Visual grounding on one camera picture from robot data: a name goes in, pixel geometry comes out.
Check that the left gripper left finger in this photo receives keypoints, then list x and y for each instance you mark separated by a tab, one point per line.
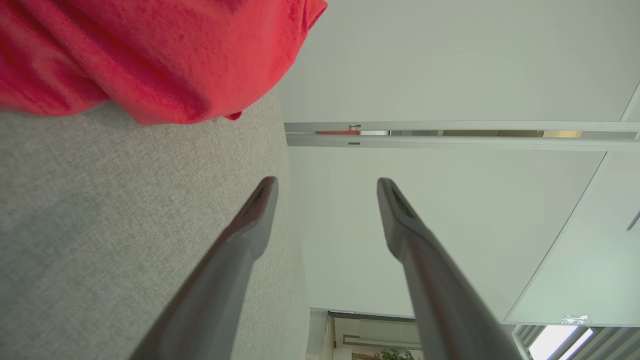
210	300

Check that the green potted plant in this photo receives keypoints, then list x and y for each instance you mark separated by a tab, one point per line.
395	355

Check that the red and white T-shirt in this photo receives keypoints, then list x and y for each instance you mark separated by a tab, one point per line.
150	50

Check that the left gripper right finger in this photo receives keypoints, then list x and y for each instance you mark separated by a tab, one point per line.
445	310

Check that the grey fabric sofa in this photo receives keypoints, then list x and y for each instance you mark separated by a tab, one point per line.
100	225

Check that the grey slatted window blind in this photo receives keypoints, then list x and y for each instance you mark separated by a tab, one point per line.
615	346

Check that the grey partition post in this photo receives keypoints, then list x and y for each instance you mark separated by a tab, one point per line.
500	144

